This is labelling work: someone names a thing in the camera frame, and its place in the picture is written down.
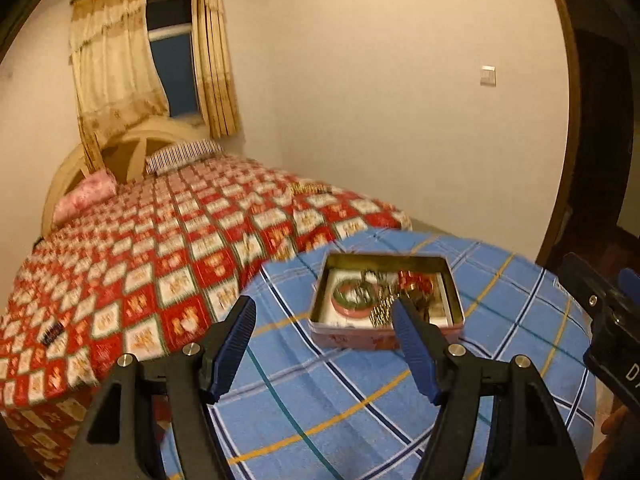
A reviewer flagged red bead bracelet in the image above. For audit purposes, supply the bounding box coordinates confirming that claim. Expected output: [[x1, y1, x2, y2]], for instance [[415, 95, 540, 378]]
[[397, 270, 437, 307]]

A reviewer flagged blue checked cloth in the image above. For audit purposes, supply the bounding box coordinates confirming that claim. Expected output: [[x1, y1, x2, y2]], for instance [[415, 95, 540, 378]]
[[160, 227, 598, 480]]

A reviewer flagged red patterned bedsheet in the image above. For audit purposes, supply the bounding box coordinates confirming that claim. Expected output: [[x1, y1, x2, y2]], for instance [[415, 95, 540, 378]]
[[0, 152, 413, 480]]

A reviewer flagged cream wooden headboard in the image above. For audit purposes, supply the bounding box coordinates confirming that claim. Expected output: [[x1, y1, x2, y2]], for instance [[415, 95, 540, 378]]
[[40, 117, 215, 238]]

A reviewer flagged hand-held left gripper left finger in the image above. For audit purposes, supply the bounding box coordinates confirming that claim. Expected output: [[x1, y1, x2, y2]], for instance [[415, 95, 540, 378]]
[[60, 295, 258, 480]]

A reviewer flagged wooden door frame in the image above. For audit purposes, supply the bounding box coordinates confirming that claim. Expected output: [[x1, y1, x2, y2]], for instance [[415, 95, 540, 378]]
[[537, 0, 590, 267]]

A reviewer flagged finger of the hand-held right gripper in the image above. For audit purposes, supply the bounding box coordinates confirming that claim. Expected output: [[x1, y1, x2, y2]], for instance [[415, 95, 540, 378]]
[[559, 252, 621, 317], [617, 267, 640, 307]]

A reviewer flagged pink pillow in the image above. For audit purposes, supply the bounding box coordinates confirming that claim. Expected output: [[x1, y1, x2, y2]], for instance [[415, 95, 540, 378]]
[[51, 169, 119, 229]]

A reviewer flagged person's right hand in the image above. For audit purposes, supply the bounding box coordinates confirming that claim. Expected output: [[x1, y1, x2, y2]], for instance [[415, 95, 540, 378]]
[[600, 402, 634, 437]]

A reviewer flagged striped pillow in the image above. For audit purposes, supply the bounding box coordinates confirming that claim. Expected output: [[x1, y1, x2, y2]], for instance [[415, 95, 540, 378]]
[[145, 139, 224, 176]]

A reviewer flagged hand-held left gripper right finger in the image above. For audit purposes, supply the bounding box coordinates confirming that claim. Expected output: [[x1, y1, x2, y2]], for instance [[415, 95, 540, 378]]
[[390, 296, 586, 480]]

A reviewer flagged gold chain necklace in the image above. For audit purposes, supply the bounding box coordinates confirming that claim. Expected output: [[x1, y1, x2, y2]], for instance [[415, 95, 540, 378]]
[[369, 287, 397, 329]]

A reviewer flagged window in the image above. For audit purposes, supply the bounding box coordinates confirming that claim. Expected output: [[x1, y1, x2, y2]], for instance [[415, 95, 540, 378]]
[[145, 0, 207, 127]]

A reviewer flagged rectangular metal tin box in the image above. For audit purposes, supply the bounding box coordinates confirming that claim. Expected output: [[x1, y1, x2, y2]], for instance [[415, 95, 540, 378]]
[[307, 252, 466, 351]]

